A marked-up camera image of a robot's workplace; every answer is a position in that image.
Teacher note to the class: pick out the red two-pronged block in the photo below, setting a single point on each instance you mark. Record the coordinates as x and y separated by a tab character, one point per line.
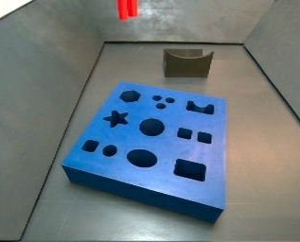
128	9

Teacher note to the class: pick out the blue shape-sorter board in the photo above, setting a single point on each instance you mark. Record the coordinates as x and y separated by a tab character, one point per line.
153	147

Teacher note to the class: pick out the black curved holder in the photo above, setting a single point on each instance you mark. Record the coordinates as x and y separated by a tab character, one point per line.
187	63

